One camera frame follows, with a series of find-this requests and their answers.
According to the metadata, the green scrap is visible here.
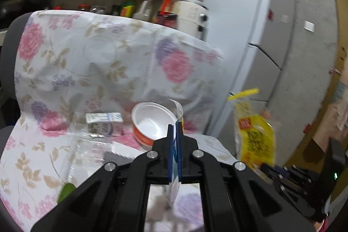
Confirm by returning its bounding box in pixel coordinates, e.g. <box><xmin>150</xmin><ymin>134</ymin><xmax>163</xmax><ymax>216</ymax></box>
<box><xmin>57</xmin><ymin>184</ymin><xmax>77</xmax><ymax>204</ymax></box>

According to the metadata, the dark jug red label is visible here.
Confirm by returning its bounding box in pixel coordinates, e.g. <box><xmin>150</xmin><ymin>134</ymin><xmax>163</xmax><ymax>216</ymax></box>
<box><xmin>156</xmin><ymin>0</ymin><xmax>177</xmax><ymax>26</ymax></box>

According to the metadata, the floral cloth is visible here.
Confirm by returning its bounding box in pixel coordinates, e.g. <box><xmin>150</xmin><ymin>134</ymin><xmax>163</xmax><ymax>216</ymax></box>
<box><xmin>0</xmin><ymin>10</ymin><xmax>240</xmax><ymax>232</ymax></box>

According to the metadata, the small white milk carton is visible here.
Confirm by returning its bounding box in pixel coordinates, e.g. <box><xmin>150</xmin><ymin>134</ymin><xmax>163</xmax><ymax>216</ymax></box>
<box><xmin>85</xmin><ymin>112</ymin><xmax>124</xmax><ymax>137</ymax></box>

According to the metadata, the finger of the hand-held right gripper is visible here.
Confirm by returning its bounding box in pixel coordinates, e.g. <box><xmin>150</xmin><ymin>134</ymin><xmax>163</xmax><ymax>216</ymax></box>
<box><xmin>260</xmin><ymin>163</ymin><xmax>286</xmax><ymax>186</ymax></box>
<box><xmin>283</xmin><ymin>165</ymin><xmax>311</xmax><ymax>181</ymax></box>

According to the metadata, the grey chair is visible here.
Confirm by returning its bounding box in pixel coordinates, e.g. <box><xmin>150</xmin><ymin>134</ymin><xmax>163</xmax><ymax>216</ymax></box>
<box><xmin>0</xmin><ymin>12</ymin><xmax>37</xmax><ymax>145</ymax></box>

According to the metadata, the white refrigerator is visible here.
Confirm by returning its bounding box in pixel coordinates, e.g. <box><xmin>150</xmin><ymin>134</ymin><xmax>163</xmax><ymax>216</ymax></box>
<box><xmin>202</xmin><ymin>0</ymin><xmax>297</xmax><ymax>146</ymax></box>

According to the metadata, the white plastic wrapper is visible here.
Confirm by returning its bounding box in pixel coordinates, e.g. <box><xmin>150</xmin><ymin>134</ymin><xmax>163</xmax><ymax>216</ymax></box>
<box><xmin>164</xmin><ymin>99</ymin><xmax>187</xmax><ymax>208</ymax></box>

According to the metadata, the clear plastic bottle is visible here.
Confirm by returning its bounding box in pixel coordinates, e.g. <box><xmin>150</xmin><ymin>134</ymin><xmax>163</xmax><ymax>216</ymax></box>
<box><xmin>58</xmin><ymin>131</ymin><xmax>138</xmax><ymax>190</ymax></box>

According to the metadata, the white plastic jug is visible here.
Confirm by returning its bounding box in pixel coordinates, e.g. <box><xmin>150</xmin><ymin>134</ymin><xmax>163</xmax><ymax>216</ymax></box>
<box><xmin>133</xmin><ymin>0</ymin><xmax>153</xmax><ymax>22</ymax></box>

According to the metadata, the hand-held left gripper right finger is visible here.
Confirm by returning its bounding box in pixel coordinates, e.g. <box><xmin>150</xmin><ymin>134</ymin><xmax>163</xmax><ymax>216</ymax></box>
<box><xmin>176</xmin><ymin>123</ymin><xmax>316</xmax><ymax>232</ymax></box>

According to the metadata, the cardboard box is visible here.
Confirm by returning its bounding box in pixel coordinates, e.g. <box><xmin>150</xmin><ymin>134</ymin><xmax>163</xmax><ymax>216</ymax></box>
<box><xmin>312</xmin><ymin>103</ymin><xmax>348</xmax><ymax>154</ymax></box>

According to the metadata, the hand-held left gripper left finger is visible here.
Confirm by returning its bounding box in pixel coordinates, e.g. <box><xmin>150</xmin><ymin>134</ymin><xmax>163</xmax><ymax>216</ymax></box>
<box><xmin>31</xmin><ymin>125</ymin><xmax>174</xmax><ymax>232</ymax></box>

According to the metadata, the white instant noodle bowl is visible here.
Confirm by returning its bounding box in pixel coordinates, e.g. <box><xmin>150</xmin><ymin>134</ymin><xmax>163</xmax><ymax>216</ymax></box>
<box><xmin>131</xmin><ymin>102</ymin><xmax>186</xmax><ymax>148</ymax></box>

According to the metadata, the yellow snack bag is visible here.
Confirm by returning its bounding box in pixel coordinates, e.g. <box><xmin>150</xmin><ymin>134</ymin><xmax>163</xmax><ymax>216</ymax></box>
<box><xmin>228</xmin><ymin>87</ymin><xmax>277</xmax><ymax>168</ymax></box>

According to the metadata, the white kitchen appliance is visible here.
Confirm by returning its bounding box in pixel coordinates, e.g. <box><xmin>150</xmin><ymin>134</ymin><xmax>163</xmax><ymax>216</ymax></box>
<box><xmin>174</xmin><ymin>0</ymin><xmax>209</xmax><ymax>41</ymax></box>

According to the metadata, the yellow green bottle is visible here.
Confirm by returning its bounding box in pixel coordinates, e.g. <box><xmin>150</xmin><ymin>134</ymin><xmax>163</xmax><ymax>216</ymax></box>
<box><xmin>121</xmin><ymin>0</ymin><xmax>138</xmax><ymax>18</ymax></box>

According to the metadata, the dark bottle yellow cap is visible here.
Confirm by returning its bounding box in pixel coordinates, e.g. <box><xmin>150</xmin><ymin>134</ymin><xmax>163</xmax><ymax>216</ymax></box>
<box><xmin>111</xmin><ymin>0</ymin><xmax>125</xmax><ymax>17</ymax></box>

